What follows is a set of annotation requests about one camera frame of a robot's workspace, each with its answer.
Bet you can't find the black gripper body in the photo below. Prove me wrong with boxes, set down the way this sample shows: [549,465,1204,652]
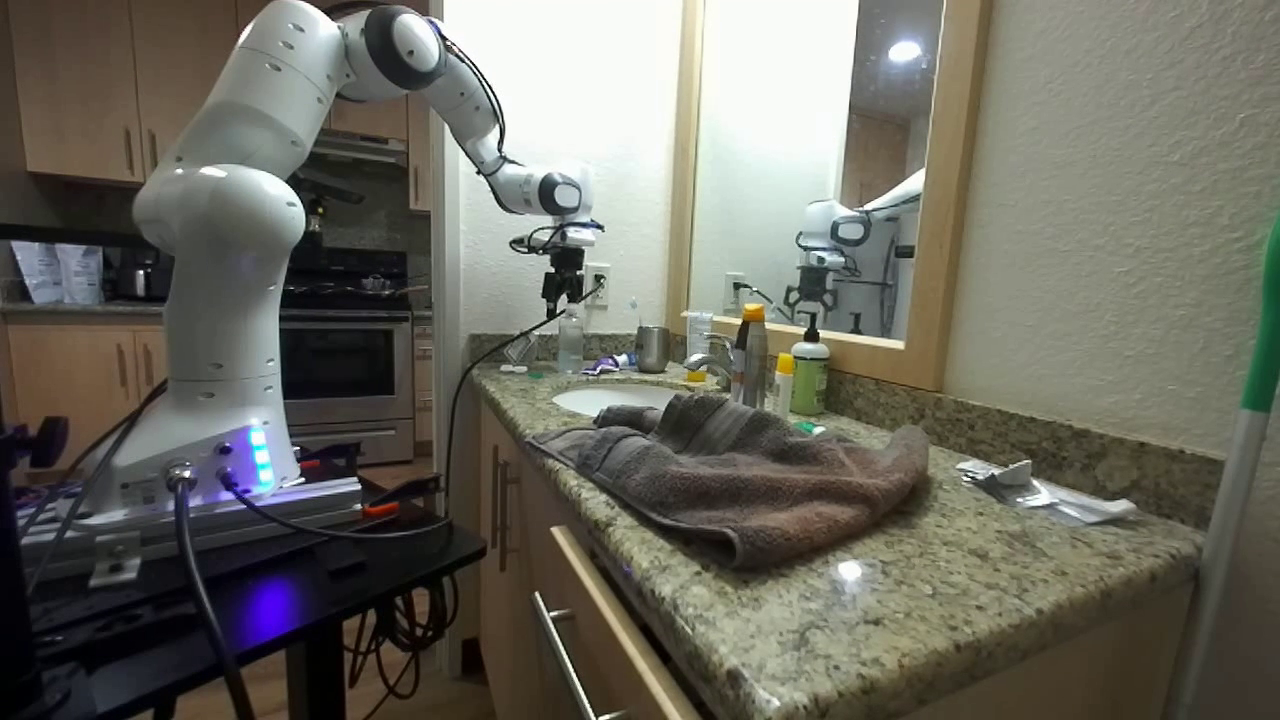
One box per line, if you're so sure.
[508,221,607,289]

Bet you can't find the wooden vanity cabinet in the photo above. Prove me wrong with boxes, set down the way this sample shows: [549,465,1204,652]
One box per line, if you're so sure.
[467,397,1200,720]

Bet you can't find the open wooden vanity drawer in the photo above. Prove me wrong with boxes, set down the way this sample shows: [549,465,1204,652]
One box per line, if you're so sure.
[525,521,705,720]

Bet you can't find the crumpled white wrapper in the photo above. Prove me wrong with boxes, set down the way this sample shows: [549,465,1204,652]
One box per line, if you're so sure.
[951,451,1145,529]

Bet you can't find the black robot cart table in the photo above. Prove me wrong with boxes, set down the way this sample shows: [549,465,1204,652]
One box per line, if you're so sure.
[0,499,492,720]

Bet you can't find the spray can with orange cap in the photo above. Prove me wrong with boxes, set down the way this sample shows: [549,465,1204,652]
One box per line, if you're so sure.
[731,299,777,410]

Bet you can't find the metal cabinet door handle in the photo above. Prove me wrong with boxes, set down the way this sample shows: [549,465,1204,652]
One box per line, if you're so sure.
[481,440,504,561]
[497,456,525,581]

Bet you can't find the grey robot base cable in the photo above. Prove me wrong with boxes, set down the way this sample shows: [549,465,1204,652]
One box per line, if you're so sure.
[158,458,261,720]

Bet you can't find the black coffee maker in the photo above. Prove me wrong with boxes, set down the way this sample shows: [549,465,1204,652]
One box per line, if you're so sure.
[98,244,171,307]

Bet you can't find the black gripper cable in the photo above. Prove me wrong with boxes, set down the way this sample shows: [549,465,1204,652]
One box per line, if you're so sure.
[214,303,578,548]

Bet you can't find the grey brown towel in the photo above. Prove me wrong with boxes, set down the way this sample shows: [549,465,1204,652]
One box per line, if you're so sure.
[533,392,934,577]

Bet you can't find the white oval sink basin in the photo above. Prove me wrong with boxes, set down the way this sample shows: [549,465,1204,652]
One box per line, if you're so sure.
[549,375,691,425]

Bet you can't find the green soap pump bottle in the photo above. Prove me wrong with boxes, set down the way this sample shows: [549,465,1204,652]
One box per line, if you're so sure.
[786,307,836,418]

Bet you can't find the clear bottle with white cap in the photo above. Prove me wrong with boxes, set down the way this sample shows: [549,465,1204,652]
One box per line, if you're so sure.
[555,299,590,378]

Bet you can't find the green and white pole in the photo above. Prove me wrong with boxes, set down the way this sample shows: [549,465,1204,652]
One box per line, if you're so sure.
[1163,208,1280,720]

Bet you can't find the wood framed wall mirror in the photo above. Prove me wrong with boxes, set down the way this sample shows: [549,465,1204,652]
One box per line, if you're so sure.
[664,0,998,397]

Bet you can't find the stainless kitchen oven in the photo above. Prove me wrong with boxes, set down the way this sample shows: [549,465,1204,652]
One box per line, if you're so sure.
[275,234,438,471]

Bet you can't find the metal drawer handle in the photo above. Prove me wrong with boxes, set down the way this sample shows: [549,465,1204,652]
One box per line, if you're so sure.
[528,587,607,720]

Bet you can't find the wooden kitchen wall cabinets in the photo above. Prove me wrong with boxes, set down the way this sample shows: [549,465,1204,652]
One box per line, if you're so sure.
[0,0,272,188]

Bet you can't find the small bottle with yellow cap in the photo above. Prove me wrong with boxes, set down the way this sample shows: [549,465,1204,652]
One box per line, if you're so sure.
[769,348,799,418]

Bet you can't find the wooden kitchen base cabinet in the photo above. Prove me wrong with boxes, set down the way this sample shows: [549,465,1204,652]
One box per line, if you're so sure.
[0,307,171,471]

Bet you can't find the chrome sink faucet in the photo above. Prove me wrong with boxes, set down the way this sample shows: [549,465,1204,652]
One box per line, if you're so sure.
[679,322,748,399]

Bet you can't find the metal toothbrush cup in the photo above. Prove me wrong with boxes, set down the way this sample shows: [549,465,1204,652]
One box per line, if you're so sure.
[626,320,671,378]

